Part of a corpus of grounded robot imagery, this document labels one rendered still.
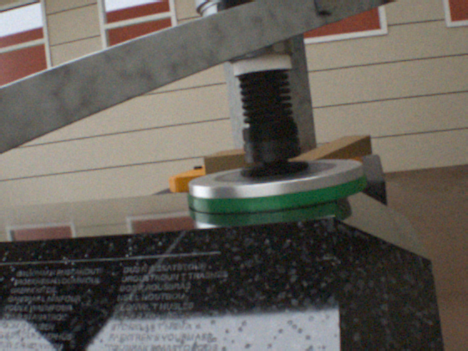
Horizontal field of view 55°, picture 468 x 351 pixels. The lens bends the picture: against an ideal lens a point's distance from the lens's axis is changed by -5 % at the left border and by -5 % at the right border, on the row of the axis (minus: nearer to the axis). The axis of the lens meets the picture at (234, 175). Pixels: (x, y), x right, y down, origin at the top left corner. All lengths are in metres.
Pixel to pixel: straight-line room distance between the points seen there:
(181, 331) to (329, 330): 0.12
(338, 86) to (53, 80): 6.30
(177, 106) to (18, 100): 6.54
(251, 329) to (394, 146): 6.38
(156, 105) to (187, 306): 6.65
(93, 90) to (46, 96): 0.04
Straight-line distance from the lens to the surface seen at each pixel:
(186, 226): 0.45
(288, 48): 0.56
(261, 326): 0.38
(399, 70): 6.74
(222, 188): 0.50
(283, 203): 0.48
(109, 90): 0.43
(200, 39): 0.47
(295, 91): 1.29
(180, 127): 6.91
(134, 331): 0.41
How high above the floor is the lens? 0.89
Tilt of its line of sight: 6 degrees down
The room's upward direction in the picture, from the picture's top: 7 degrees counter-clockwise
